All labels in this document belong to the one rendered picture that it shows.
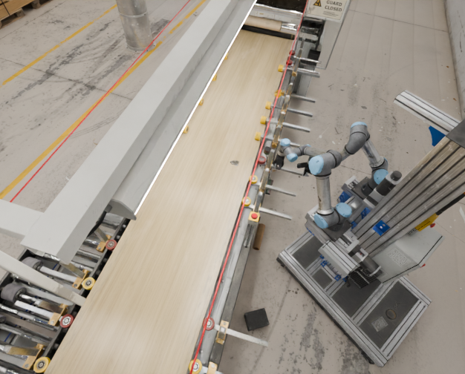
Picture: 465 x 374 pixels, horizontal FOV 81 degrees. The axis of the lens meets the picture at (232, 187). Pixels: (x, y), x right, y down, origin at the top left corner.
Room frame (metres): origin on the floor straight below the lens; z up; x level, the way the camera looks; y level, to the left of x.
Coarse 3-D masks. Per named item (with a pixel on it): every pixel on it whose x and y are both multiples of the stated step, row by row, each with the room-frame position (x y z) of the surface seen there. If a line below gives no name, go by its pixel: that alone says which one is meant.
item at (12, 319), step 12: (108, 216) 1.03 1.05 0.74; (108, 228) 0.92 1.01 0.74; (96, 252) 0.70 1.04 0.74; (84, 264) 0.60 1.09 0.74; (72, 288) 0.42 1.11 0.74; (48, 300) 0.32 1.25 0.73; (60, 300) 0.33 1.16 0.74; (0, 312) 0.21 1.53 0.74; (24, 324) 0.15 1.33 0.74; (36, 324) 0.16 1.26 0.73; (48, 336) 0.09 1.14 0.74; (12, 360) -0.06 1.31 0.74; (24, 360) -0.05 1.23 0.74
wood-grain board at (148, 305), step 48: (240, 48) 3.64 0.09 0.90; (288, 48) 3.77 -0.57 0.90; (240, 96) 2.62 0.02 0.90; (192, 144) 1.82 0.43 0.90; (240, 144) 1.89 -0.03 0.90; (192, 192) 1.26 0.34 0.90; (240, 192) 1.32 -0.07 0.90; (144, 240) 0.78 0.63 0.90; (192, 240) 0.82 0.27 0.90; (96, 288) 0.40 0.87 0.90; (144, 288) 0.43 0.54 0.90; (192, 288) 0.47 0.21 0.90; (96, 336) 0.11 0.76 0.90; (144, 336) 0.14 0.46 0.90; (192, 336) 0.17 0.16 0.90
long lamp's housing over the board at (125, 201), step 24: (240, 0) 1.37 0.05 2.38; (240, 24) 1.23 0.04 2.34; (216, 48) 0.97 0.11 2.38; (192, 96) 0.70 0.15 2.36; (168, 120) 0.57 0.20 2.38; (168, 144) 0.51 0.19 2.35; (144, 168) 0.40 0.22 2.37; (120, 192) 0.32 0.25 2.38; (144, 192) 0.35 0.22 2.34; (120, 216) 0.30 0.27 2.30
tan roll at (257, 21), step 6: (246, 18) 4.10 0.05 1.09; (252, 18) 4.09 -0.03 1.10; (258, 18) 4.09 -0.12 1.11; (252, 24) 4.07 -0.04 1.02; (258, 24) 4.05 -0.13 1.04; (264, 24) 4.03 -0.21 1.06; (270, 24) 4.02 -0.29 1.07; (276, 24) 4.01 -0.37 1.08; (276, 30) 4.01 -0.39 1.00; (294, 30) 3.99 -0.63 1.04
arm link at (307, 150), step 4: (300, 148) 1.50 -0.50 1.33; (304, 148) 1.50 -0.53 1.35; (308, 148) 1.47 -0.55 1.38; (312, 148) 1.45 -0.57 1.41; (316, 148) 1.42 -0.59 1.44; (304, 152) 1.47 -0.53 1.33; (308, 152) 1.43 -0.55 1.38; (312, 152) 1.41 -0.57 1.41; (316, 152) 1.38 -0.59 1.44; (320, 152) 1.36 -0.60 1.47; (324, 152) 1.34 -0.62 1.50; (332, 152) 1.25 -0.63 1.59; (336, 152) 1.26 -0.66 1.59; (300, 156) 1.48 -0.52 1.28; (308, 156) 1.44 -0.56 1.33; (312, 156) 1.40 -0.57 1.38; (336, 156) 1.22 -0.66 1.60; (340, 156) 1.24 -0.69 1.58; (336, 160) 1.29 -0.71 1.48; (340, 160) 1.21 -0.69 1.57
